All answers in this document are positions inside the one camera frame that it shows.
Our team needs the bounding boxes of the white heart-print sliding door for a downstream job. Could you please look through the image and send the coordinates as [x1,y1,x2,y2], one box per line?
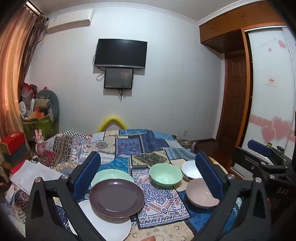
[231,27,296,173]

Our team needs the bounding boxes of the orange curtain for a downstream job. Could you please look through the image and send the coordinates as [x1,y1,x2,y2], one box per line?
[0,14,35,149]

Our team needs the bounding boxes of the pink bowl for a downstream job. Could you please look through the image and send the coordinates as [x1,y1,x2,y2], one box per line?
[186,178,220,208]

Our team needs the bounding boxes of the grey plush toy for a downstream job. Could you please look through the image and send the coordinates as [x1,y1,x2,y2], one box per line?
[36,89,60,123]

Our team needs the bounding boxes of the green storage bag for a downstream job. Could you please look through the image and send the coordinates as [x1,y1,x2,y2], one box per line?
[22,115,57,141]

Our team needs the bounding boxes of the wooden overhead cabinet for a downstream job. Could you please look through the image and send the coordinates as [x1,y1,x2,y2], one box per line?
[199,5,287,53]

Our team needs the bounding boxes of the green plate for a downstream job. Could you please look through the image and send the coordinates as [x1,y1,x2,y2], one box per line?
[91,169,135,193]

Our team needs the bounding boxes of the brown wooden door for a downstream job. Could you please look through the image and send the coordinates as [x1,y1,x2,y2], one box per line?
[216,52,250,159]

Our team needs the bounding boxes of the white cable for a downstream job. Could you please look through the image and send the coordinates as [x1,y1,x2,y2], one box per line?
[96,66,106,82]

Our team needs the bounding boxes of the yellow curved tube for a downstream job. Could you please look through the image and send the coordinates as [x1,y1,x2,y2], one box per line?
[97,115,128,132]

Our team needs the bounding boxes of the white bowl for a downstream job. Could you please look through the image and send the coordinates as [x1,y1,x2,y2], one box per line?
[181,160,204,181]

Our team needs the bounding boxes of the red box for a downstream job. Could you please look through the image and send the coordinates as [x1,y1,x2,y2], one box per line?
[0,131,26,154]

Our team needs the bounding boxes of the patchwork printed blanket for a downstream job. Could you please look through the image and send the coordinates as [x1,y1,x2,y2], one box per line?
[5,128,243,241]

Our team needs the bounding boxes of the brown plate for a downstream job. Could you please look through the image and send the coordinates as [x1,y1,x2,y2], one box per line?
[89,178,145,218]

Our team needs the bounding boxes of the white papers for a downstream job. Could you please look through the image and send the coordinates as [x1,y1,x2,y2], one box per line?
[10,160,63,194]

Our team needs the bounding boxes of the white air conditioner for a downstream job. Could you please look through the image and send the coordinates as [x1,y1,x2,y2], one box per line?
[47,9,95,34]

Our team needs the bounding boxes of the curtain rail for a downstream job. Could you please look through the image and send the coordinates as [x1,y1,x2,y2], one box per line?
[25,0,42,16]

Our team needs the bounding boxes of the green bowl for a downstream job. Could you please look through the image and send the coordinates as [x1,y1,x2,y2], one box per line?
[149,163,183,188]

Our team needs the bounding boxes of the pink bunny toy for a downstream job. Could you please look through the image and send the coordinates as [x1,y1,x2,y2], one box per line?
[35,129,47,153]

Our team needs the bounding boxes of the small black wall monitor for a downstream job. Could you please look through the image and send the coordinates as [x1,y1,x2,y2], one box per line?
[104,67,134,90]

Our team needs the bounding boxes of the dark patterned curtain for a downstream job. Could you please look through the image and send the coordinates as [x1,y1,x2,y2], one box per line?
[20,13,48,86]

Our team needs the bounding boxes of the white plate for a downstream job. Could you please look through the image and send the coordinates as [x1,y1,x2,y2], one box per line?
[68,200,131,241]

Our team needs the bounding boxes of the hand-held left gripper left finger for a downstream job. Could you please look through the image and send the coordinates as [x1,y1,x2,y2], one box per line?
[25,151,109,241]

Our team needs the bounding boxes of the black wall television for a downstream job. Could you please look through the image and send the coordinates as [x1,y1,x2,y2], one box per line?
[94,39,148,69]

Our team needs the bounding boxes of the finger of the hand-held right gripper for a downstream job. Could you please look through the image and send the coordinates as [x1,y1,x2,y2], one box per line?
[247,140,287,161]
[232,147,288,180]

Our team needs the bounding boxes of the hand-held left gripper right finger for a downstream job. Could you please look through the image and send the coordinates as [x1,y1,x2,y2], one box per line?
[195,152,272,241]

